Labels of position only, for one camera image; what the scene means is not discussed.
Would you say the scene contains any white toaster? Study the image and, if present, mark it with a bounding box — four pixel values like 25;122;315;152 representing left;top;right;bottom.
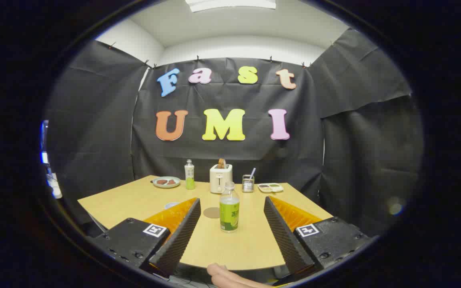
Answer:
209;164;233;194

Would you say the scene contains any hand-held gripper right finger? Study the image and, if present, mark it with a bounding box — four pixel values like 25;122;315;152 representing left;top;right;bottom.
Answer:
263;196;371;282

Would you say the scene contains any green label juice bottle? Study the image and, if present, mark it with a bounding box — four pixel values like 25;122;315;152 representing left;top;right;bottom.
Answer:
219;181;240;233

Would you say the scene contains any wooden table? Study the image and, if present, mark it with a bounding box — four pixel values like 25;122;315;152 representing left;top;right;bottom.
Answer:
78;175;334;271

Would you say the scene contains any ceiling light panel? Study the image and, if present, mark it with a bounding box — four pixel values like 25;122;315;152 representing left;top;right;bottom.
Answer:
185;0;277;12

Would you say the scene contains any slim green drink bottle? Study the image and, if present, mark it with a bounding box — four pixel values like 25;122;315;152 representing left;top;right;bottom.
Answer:
184;159;196;190

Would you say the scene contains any pale green plate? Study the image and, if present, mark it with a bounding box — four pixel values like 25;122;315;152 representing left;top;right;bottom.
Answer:
152;176;181;189

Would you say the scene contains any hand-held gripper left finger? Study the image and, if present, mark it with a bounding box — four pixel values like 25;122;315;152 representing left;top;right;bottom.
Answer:
88;197;202;277

